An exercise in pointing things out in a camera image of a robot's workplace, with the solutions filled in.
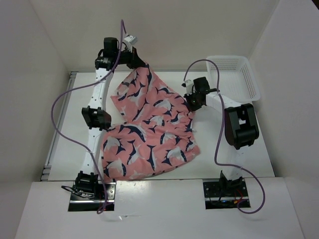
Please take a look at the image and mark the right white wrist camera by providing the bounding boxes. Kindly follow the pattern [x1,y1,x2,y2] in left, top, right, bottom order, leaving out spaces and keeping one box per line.
[182,80,194,95]

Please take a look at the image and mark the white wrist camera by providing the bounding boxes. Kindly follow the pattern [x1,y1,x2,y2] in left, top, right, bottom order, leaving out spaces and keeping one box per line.
[182,80,194,95]
[123,35,138,51]

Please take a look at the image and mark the pink shark print shorts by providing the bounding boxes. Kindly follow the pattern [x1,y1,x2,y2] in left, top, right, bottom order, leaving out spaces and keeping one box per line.
[101,65,200,182]

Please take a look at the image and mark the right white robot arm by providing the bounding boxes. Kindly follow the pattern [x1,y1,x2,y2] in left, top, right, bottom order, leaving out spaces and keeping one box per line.
[182,77,259,196]

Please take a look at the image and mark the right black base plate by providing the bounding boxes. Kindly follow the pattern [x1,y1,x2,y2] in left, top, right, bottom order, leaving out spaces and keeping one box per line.
[203,179,251,210]

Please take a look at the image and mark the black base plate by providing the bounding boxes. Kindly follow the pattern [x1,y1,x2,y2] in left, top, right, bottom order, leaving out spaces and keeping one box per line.
[203,179,251,210]
[66,182,116,212]

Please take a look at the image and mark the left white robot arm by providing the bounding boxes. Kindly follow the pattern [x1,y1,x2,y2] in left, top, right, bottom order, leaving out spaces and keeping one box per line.
[74,35,144,199]

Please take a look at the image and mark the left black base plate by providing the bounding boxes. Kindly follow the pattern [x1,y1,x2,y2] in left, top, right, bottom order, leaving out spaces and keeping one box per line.
[66,182,116,212]

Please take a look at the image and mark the aluminium table edge rail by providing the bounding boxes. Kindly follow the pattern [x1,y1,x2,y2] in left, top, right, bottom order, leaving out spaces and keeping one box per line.
[40,71,77,181]

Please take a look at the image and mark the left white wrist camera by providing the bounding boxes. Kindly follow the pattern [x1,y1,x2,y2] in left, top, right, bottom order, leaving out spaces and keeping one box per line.
[123,35,138,51]

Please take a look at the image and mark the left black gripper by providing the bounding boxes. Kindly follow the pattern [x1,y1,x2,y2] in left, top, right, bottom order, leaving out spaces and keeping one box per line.
[114,46,145,69]

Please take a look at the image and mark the white plastic basket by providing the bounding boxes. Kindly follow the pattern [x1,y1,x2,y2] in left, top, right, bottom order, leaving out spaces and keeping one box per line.
[206,55,261,103]

